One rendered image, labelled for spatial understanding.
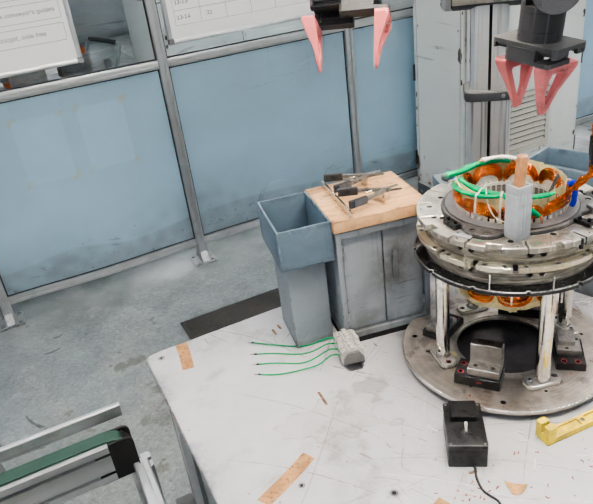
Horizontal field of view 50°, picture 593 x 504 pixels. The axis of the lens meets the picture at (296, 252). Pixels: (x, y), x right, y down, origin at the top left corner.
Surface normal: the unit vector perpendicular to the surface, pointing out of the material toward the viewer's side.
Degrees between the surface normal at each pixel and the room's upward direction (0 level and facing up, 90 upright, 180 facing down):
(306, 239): 90
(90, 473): 90
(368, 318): 90
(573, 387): 0
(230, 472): 0
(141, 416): 0
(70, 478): 90
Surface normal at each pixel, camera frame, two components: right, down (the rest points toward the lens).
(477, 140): -0.18, 0.48
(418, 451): -0.11, -0.88
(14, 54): 0.44, 0.37
